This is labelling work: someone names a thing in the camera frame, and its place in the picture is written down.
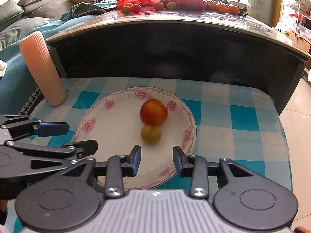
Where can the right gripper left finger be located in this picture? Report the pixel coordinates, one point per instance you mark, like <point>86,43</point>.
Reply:
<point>118,167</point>

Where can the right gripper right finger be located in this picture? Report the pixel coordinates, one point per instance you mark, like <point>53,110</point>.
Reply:
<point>194,167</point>

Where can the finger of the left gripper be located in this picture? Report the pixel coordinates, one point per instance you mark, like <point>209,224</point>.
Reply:
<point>27,128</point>
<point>77,150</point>

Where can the small yellow-green fruit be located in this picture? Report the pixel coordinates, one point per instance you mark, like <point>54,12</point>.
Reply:
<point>151,134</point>

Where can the large red-orange tomato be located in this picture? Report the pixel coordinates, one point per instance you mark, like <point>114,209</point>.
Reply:
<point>153,112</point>

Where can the teal houndstooth-trimmed blanket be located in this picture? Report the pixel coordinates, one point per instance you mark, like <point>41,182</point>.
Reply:
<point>17,84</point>

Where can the white floral plate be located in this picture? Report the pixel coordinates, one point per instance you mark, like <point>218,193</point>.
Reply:
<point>115,123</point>

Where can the pink ribbed cylinder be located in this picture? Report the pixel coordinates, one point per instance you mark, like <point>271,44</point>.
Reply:
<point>39,62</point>

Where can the white cloth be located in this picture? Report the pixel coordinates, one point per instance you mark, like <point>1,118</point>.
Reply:
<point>3,67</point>

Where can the blue checkered tablecloth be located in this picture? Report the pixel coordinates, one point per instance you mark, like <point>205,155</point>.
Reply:
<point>238,122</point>

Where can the grey sofa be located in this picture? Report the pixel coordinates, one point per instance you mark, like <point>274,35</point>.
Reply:
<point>19,18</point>

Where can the dark coffee table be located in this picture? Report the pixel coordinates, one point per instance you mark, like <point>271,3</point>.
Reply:
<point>177,44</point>

